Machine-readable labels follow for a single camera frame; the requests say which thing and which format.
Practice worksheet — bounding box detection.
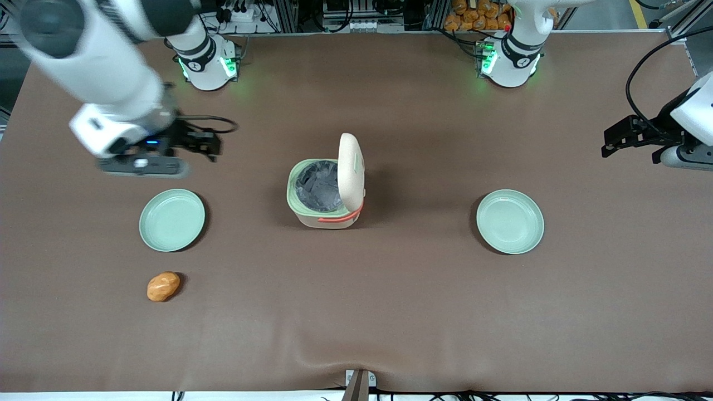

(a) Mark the aluminium frame rail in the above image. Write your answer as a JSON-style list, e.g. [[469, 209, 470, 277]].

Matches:
[[663, 0, 713, 41]]

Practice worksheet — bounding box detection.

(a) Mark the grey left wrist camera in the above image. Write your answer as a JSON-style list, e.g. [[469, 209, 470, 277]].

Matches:
[[660, 145, 713, 171]]

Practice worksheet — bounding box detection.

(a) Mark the small bin with lid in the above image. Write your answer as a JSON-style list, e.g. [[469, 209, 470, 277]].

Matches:
[[286, 159, 364, 229]]

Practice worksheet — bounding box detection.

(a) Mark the mint green round plate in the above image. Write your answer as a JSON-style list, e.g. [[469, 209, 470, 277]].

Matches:
[[476, 189, 545, 255], [139, 189, 206, 253]]

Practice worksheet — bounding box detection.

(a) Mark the grey rice cooker inner pot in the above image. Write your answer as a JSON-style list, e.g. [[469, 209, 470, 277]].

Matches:
[[295, 161, 344, 212]]

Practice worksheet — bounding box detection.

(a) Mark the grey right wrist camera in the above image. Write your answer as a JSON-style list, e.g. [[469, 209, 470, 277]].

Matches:
[[97, 155, 191, 179]]

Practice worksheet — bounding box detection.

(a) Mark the brown tablecloth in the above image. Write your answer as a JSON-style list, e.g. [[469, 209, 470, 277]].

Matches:
[[0, 31, 713, 393]]

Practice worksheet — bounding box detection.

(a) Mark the bag of orange items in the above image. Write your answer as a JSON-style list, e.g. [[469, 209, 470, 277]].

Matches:
[[443, 0, 514, 32]]

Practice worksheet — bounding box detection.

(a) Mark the brown potato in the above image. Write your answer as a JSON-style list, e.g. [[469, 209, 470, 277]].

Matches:
[[146, 271, 182, 302]]

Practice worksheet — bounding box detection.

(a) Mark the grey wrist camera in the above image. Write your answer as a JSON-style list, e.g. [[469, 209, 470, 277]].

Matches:
[[660, 145, 713, 171], [97, 155, 191, 179]]

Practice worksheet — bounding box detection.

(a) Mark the metal table clamp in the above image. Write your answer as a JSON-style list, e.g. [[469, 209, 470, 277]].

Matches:
[[344, 368, 378, 401]]

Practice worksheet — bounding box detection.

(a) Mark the orange rice cooker handle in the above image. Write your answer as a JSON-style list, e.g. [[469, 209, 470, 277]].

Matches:
[[318, 202, 364, 224]]

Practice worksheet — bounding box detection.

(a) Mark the white power strip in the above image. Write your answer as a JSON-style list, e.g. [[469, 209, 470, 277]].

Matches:
[[219, 2, 263, 23]]

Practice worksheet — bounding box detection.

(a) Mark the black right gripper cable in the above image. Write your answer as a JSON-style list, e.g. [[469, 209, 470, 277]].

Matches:
[[177, 114, 240, 135]]

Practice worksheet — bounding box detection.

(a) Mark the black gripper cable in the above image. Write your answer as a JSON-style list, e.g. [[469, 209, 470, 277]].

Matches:
[[625, 25, 713, 146], [177, 114, 240, 135]]

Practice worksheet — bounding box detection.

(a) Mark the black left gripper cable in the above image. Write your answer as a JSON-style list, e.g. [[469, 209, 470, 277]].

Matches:
[[625, 25, 713, 146]]

